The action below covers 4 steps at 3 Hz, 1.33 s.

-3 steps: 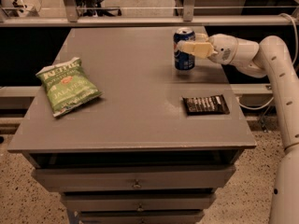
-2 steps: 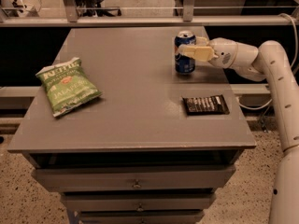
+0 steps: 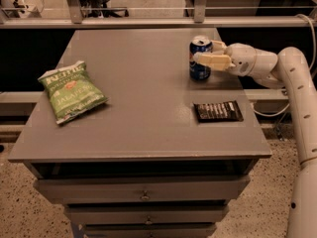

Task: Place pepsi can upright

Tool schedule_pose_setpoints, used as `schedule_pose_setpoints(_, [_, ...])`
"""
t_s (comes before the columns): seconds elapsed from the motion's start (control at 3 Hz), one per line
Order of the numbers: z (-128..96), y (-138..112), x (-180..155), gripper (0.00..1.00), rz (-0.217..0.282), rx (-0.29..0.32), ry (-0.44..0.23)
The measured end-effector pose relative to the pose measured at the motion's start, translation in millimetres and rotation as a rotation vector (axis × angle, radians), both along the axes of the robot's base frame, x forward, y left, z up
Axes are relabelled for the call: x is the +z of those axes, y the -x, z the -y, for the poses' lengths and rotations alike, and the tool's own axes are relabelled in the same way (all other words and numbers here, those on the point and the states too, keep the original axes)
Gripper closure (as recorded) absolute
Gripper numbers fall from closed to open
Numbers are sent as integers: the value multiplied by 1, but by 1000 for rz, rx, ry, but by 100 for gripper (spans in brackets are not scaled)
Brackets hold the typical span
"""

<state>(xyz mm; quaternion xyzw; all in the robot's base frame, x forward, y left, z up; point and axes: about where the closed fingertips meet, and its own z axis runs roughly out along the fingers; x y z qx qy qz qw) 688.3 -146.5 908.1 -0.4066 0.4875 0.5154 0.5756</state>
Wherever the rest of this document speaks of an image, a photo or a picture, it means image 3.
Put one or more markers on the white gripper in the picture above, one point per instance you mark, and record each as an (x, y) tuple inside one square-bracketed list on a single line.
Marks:
[(242, 60)]

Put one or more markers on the blue pepsi can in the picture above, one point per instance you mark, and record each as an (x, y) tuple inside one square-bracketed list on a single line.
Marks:
[(201, 44)]

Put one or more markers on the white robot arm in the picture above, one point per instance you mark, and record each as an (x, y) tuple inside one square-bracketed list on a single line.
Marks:
[(288, 69)]

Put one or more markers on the dark chocolate bar wrapper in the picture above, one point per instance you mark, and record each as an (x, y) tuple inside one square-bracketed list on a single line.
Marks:
[(228, 111)]

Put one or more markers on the grey drawer cabinet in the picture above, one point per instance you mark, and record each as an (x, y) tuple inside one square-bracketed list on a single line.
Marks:
[(148, 127)]

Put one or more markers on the green jalapeno chips bag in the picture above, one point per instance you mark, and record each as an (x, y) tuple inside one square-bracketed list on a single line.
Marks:
[(71, 92)]

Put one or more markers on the middle drawer with knob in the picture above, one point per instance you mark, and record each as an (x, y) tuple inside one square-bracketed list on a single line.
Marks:
[(146, 214)]

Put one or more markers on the drawer with knob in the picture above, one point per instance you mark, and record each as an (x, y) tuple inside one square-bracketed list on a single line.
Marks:
[(154, 189), (150, 231), (146, 214)]

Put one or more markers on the top drawer with knob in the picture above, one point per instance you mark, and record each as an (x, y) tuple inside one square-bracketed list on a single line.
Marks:
[(154, 189)]

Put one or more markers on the bottom drawer with knob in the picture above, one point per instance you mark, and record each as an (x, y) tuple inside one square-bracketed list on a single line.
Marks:
[(150, 231)]

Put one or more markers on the metal railing frame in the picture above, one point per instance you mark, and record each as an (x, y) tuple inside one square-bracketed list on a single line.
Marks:
[(70, 14)]

